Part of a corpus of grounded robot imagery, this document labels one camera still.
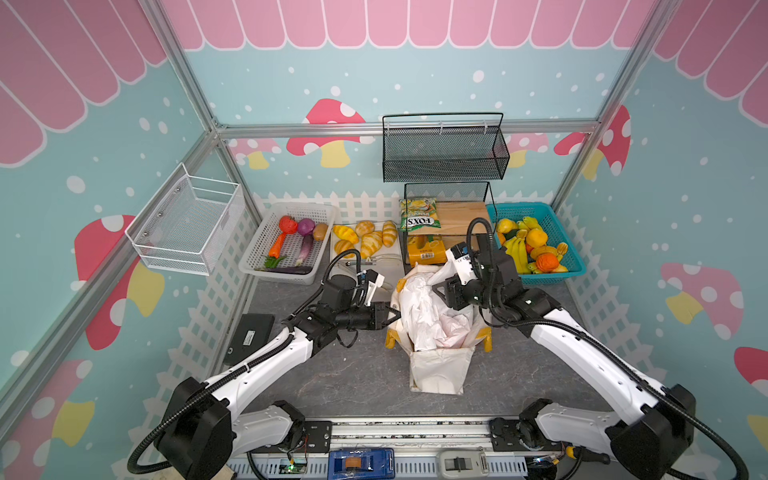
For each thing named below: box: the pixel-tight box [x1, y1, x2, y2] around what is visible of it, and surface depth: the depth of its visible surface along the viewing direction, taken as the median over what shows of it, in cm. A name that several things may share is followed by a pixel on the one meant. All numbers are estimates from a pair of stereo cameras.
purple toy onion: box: [298, 218, 316, 236], surface depth 117 cm
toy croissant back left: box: [333, 225, 359, 243], surface depth 118 cm
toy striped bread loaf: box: [360, 231, 383, 259], surface depth 113 cm
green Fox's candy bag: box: [399, 198, 441, 233], surface depth 99 cm
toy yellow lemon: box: [526, 228, 548, 247], surface depth 105 cm
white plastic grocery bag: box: [399, 262, 475, 352], surface depth 77 cm
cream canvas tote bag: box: [388, 264, 492, 395], surface depth 76 cm
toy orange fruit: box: [536, 252, 559, 273], surface depth 100 cm
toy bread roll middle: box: [355, 220, 375, 237], surface depth 118 cm
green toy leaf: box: [265, 256, 287, 269], surface depth 110 cm
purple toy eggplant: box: [295, 235, 314, 267], surface depth 112 cm
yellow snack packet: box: [408, 236, 447, 266], surface depth 107 cm
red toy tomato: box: [279, 215, 298, 235], surface depth 115 cm
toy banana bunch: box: [504, 229, 531, 274], surface depth 110 cm
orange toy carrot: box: [268, 233, 286, 259], surface depth 114 cm
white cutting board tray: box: [329, 221, 406, 298], surface depth 115 cm
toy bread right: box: [382, 220, 398, 248], surface depth 118 cm
